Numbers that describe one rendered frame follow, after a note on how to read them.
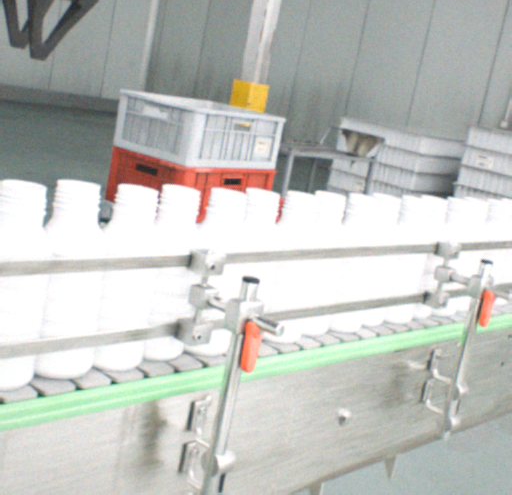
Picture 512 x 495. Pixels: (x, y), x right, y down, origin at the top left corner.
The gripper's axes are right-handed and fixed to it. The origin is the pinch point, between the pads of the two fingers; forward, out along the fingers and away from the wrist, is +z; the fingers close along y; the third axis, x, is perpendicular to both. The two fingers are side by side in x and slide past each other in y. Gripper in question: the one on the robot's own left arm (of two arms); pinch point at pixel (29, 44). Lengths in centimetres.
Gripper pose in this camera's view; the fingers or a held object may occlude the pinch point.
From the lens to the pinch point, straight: 84.0
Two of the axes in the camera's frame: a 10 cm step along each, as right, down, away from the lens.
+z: -3.3, 9.0, 2.9
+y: -6.8, -4.4, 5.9
